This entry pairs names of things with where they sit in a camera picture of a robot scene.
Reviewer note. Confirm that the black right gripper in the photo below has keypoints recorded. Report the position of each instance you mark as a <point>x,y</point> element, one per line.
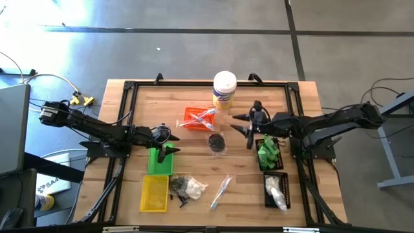
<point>278,124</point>

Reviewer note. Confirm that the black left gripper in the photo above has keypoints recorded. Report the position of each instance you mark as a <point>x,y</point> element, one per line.
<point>140,136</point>

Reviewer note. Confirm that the blue toothbrush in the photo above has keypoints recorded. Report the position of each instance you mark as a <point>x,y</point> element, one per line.
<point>181,123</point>
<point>221,192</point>
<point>207,123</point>

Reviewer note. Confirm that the green plastic basket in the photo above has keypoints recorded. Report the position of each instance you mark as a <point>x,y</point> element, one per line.
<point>158,168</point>

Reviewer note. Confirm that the black plastic basket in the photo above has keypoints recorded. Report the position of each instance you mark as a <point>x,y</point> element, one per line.
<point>286,181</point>
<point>281,163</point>

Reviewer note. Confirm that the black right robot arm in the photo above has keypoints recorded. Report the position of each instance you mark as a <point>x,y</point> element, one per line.
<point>336,121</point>

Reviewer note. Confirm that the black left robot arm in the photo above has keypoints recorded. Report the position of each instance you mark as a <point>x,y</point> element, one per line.
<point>90,124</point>

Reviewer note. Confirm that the orange plastic basket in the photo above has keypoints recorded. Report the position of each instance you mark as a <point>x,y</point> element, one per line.
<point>187,111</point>

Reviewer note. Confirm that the Lysol wipes canister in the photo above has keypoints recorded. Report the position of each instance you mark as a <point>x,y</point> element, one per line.
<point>224,84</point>

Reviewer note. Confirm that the yellow plastic basket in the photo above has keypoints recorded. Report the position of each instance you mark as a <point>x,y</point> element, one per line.
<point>154,194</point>

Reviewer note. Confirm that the black table edge beam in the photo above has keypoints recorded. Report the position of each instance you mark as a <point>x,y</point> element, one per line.
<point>178,230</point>

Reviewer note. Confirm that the white printed box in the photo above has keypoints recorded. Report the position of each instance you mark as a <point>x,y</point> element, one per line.
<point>53,184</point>

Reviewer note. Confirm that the yellow and blue cup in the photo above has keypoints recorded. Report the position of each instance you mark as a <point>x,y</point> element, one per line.
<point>45,203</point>

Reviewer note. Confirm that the black desk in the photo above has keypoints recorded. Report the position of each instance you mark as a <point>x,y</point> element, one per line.
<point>16,191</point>

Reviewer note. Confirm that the black floor bar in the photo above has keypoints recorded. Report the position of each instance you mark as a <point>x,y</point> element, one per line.
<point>16,71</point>

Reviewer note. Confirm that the black computer mouse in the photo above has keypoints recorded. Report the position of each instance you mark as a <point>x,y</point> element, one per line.
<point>9,218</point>

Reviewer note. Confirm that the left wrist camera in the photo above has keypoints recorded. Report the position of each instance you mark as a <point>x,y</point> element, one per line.
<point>159,132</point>

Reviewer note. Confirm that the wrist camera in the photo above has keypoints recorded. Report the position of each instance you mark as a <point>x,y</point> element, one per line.
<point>159,132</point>
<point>259,114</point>

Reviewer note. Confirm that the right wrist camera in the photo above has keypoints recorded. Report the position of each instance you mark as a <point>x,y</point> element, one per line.
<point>259,114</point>

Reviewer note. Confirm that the black frame clamp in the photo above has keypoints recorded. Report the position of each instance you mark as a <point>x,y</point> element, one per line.
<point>158,77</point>
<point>255,77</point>

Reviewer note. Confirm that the black aluminium table frame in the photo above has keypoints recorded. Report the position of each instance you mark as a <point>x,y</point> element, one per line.
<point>194,83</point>

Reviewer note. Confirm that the silver bracket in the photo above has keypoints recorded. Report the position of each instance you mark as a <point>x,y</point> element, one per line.
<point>119,229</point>
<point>300,230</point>

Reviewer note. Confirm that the grey metal table frame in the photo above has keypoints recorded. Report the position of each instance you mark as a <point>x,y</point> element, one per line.
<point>389,161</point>

